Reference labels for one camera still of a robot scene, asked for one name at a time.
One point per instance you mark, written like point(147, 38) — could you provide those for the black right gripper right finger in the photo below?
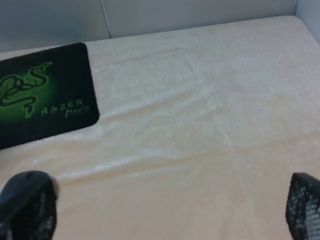
point(302, 211)

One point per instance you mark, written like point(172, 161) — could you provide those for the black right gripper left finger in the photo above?
point(28, 207)

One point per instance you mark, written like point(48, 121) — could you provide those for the black green Razer mousepad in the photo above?
point(46, 93)

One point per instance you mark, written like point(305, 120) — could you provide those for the cream tablecloth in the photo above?
point(200, 131)

